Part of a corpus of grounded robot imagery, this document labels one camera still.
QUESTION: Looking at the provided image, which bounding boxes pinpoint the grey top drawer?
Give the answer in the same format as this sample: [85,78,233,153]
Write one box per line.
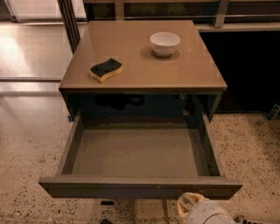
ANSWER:
[38,114,243,200]

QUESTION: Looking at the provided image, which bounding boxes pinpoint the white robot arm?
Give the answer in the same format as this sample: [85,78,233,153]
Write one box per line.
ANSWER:
[177,192,237,224]

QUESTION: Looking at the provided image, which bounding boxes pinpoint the brown drawer cabinet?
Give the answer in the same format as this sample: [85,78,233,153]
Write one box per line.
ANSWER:
[59,20,227,127]

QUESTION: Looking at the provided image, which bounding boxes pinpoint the small grey floor object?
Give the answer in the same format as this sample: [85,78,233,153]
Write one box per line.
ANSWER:
[267,104,280,121]

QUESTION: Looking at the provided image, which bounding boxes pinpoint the yellow green scrub sponge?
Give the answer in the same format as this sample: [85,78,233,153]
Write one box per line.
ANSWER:
[90,58,123,83]

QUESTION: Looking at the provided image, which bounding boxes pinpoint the white ceramic bowl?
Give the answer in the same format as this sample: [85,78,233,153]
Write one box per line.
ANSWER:
[150,32,180,57]

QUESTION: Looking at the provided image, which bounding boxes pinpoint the metal window railing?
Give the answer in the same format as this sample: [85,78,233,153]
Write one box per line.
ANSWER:
[82,0,280,28]

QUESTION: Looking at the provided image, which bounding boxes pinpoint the dark vertical metal post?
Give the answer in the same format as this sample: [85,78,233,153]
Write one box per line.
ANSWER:
[57,0,81,53]

